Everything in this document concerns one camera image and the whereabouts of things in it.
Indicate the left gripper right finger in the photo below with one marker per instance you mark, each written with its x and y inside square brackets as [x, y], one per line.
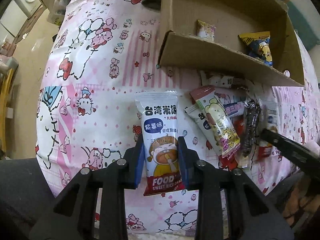
[250, 214]

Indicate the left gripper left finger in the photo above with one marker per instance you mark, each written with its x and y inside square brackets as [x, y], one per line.
[72, 213]

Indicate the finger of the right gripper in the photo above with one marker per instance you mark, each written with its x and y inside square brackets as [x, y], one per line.
[301, 156]

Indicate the dark dried fruit packet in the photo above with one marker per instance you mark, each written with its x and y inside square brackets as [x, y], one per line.
[251, 121]

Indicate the white rice cake packet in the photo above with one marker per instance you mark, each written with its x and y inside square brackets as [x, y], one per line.
[159, 124]

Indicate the toast cartoon snack packet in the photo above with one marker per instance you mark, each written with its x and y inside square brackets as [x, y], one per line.
[218, 120]

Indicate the blue yellow chip bag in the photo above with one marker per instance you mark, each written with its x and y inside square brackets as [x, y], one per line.
[258, 46]

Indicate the teal headboard pad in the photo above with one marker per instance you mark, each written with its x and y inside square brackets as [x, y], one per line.
[305, 19]

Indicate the pink yellow snack packet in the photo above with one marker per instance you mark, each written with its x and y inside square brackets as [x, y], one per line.
[206, 31]

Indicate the brown cardboard box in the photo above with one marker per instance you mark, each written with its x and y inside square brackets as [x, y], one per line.
[180, 46]

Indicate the pink cartoon bed sheet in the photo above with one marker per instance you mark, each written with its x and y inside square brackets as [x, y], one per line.
[105, 52]

